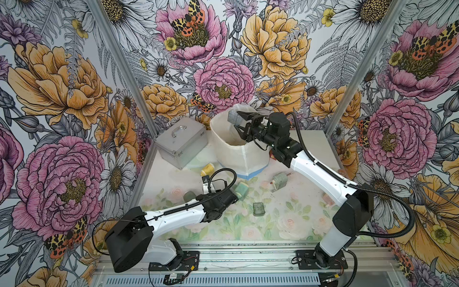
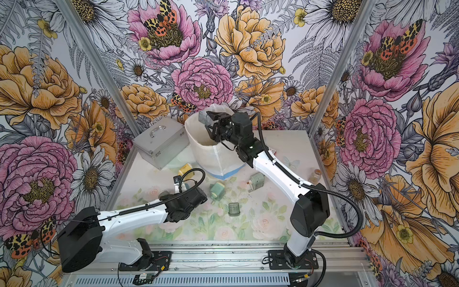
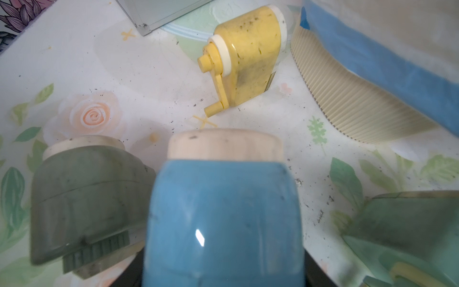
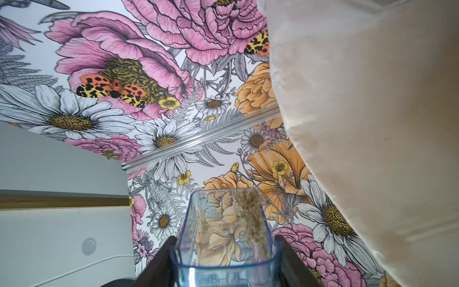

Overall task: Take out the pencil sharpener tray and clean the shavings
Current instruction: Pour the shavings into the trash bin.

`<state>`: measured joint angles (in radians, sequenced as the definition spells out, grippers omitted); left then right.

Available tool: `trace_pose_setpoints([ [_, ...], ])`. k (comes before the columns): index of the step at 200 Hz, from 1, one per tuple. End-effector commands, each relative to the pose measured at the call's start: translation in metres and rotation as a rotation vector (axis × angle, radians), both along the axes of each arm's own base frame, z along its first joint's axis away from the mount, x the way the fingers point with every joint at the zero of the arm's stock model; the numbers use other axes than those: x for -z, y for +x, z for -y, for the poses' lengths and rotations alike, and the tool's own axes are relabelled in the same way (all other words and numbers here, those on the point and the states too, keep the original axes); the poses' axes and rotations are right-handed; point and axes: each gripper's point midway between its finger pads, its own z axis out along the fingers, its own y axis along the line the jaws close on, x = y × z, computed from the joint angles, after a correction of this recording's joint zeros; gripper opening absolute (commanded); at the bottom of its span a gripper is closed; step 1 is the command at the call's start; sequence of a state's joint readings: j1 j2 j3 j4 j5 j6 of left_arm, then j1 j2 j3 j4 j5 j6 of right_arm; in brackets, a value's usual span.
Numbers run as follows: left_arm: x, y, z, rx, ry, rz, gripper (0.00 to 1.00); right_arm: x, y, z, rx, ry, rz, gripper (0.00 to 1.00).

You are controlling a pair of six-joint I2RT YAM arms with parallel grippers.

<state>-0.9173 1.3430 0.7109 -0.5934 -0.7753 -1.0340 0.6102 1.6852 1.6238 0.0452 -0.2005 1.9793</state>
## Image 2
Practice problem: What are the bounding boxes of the yellow pencil sharpener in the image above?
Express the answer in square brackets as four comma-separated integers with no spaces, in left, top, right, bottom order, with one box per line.
[178,163,194,181]

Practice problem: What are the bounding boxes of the translucent green shavings tray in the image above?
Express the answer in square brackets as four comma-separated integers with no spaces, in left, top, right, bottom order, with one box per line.
[228,202,240,217]

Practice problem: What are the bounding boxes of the grey-green pencil sharpener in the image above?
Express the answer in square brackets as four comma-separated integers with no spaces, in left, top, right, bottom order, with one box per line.
[247,172,265,192]

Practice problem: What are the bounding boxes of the translucent blue shavings tray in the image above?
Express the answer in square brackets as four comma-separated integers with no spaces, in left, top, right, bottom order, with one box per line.
[198,110,214,126]

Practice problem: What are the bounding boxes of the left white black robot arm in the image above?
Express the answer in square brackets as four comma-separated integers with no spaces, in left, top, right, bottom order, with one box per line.
[57,168,207,273]

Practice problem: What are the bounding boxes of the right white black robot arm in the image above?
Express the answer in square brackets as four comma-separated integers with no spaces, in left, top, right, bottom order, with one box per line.
[203,111,364,269]

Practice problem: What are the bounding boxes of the teal square pencil sharpener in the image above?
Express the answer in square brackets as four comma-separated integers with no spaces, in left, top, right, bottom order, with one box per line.
[209,182,225,201]

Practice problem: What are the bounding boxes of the white lined trash bin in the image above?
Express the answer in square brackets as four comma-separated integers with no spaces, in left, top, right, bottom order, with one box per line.
[185,103,245,180]

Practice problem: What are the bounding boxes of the silver aluminium case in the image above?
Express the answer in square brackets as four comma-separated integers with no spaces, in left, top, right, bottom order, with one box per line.
[134,118,190,170]

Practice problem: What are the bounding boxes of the small glass jar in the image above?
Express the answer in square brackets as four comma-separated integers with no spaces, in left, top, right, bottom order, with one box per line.
[308,169,322,185]

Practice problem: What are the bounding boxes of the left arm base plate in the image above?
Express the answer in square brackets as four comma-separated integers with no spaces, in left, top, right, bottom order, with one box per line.
[119,251,172,272]

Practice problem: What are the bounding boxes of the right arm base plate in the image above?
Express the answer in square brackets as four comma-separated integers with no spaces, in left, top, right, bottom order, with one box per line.
[264,250,319,270]

